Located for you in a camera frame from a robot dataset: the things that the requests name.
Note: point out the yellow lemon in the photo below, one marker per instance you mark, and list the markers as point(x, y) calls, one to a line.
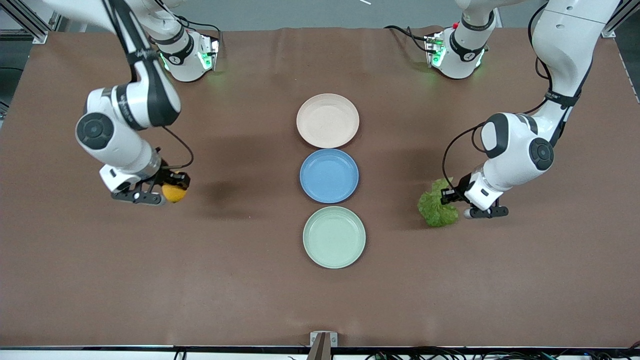
point(173, 194)

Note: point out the green lettuce leaf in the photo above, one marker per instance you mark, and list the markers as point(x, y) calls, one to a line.
point(436, 212)

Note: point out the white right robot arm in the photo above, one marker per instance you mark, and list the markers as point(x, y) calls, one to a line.
point(125, 100)

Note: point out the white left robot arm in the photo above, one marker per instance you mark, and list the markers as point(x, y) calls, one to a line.
point(515, 145)

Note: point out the brown table mat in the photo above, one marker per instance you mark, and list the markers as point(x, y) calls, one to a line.
point(100, 275)

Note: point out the blue plate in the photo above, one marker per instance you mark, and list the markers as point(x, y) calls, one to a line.
point(329, 176)

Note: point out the pale green plate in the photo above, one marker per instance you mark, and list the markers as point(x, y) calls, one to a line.
point(334, 237)

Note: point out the beige plate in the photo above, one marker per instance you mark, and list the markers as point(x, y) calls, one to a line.
point(327, 121)

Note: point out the aluminium frame profile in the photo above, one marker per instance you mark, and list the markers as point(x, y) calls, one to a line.
point(27, 20)
point(617, 20)

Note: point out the metal table edge bracket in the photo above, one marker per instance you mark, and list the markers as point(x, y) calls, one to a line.
point(323, 342)

